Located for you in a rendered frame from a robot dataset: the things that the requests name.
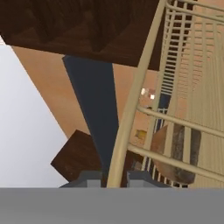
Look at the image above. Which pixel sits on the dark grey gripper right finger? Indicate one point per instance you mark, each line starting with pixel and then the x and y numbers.
pixel 137 179

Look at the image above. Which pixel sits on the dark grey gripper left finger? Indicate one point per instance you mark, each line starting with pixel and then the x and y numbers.
pixel 90 179

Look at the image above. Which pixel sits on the brown bread loaf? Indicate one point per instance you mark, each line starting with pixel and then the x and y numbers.
pixel 179 143

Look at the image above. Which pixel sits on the dark blue counter base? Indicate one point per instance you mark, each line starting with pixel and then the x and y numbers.
pixel 93 102

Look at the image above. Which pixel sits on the dark wood stool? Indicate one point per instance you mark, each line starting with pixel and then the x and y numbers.
pixel 77 157

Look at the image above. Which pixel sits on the small yellow object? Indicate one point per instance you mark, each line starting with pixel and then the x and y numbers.
pixel 141 134

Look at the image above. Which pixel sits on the small white object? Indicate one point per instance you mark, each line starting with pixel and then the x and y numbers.
pixel 147 92

